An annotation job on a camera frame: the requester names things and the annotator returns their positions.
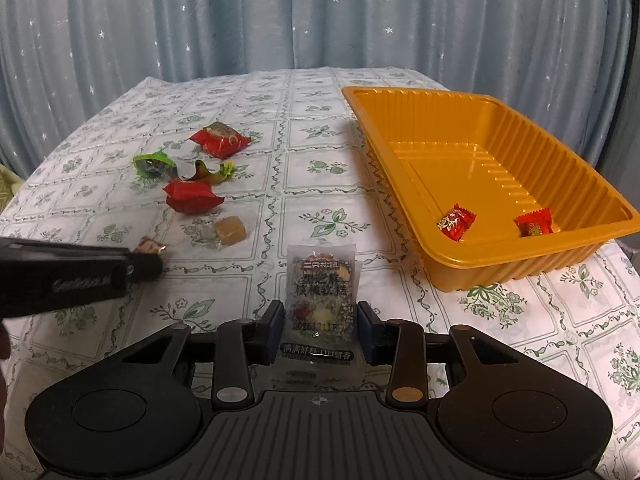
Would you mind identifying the yellow-green chevron cushion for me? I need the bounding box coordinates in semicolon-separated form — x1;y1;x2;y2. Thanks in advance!
0;164;23;211

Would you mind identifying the small brown red candy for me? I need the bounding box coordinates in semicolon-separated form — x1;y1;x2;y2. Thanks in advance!
135;236;169;257

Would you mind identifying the red snack packet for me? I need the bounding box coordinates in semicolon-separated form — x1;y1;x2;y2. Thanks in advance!
188;121;252;158
162;179;226;215

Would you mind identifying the brown caramel candy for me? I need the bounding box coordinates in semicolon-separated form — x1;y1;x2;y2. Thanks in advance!
206;215;249;250

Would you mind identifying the green yellow candy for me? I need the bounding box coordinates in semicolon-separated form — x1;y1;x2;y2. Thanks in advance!
196;159;236;182

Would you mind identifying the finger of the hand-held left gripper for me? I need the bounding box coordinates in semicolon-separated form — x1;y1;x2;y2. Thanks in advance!
122;249;165;282

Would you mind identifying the red candy with gold print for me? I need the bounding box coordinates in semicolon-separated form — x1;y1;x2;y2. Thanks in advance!
436;203;477;244

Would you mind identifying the floral tablecloth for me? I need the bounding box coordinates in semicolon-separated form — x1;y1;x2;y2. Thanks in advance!
0;67;640;413

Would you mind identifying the red wrapped candy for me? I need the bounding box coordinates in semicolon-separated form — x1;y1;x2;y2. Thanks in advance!
515;207;561;238

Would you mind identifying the clear grey snack packet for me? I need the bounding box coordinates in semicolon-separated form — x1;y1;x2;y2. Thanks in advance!
270;241;373;392

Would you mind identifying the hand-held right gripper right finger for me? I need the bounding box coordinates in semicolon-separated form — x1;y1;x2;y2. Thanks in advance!
356;301;523;407

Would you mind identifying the orange plastic tray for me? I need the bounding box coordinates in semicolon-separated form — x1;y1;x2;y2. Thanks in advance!
341;86;640;293

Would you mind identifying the blue starry curtain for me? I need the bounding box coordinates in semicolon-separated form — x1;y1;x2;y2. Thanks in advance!
0;0;637;181

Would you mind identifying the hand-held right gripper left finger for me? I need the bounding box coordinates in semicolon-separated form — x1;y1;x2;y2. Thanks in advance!
117;301;287;412

